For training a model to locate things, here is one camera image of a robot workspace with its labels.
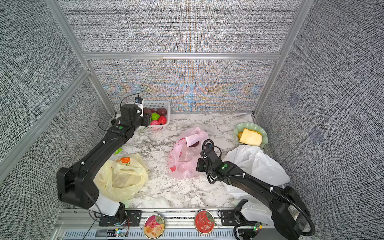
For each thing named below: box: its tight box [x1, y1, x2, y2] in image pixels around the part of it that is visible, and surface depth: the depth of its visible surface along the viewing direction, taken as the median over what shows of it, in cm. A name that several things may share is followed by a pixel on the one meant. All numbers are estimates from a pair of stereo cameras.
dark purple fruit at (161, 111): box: [156, 107, 167, 117], surface depth 116 cm
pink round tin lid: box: [143, 214, 165, 240], surface depth 70 cm
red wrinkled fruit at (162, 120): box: [158, 116, 167, 125], surface depth 111 cm
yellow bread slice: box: [239, 128, 263, 146], surface depth 97 cm
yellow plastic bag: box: [93, 153, 149, 207], surface depth 80 cm
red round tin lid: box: [194, 209, 215, 235], surface depth 71 cm
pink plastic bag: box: [168, 127, 210, 180], surface depth 85 cm
